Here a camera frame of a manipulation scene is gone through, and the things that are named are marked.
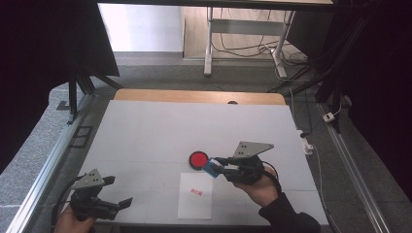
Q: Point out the black metal stand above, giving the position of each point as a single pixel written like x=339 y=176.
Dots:
x=73 y=97
x=336 y=97

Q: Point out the round red ink pad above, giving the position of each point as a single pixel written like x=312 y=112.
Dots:
x=198 y=159

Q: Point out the person's right hand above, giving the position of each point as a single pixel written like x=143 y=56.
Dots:
x=264 y=191

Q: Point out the person's left hand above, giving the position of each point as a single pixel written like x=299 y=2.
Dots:
x=71 y=225

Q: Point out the white paper sheet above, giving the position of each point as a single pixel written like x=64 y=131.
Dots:
x=196 y=207

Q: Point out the blue stamp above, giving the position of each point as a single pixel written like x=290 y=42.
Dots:
x=212 y=168

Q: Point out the white metal desk frame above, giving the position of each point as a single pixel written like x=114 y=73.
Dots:
x=246 y=27

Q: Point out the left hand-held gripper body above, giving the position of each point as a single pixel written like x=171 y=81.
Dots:
x=87 y=205

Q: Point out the white table mat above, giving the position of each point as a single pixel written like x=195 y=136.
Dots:
x=145 y=136

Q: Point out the black curtain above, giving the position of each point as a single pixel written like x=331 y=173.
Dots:
x=32 y=64
x=382 y=81

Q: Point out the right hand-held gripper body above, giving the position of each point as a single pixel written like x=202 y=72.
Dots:
x=246 y=170

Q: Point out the aluminium rail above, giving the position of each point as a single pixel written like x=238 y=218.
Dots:
x=353 y=178
x=42 y=181

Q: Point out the white plug adapter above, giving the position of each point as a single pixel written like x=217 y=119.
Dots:
x=328 y=117

